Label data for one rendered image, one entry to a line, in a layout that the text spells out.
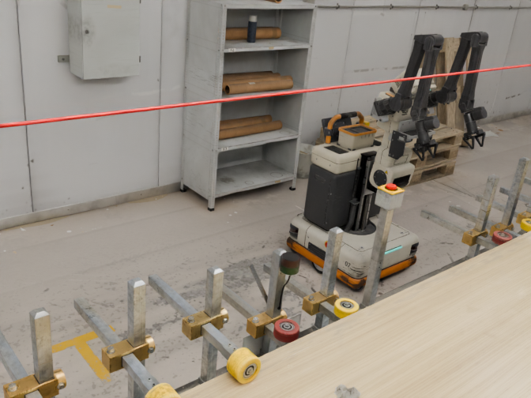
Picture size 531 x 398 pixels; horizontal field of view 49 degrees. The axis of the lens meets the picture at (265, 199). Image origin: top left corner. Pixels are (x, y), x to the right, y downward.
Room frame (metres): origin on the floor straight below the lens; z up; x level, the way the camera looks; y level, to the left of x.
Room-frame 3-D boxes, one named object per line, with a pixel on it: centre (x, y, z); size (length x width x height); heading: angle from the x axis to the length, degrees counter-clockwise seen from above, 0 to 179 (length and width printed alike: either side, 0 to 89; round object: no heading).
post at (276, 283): (1.61, -0.06, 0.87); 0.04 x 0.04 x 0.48; 42
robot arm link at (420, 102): (3.07, -0.77, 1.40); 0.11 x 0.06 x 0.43; 132
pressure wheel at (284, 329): (1.50, -0.11, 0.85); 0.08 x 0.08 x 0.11
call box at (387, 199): (1.95, -0.44, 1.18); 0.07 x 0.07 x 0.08; 42
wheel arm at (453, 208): (2.63, -1.10, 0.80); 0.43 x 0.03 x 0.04; 42
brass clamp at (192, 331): (1.43, 0.14, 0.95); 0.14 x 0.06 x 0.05; 132
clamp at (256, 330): (1.59, -0.05, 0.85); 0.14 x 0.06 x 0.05; 132
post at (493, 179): (2.44, -0.99, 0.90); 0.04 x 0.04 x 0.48; 42
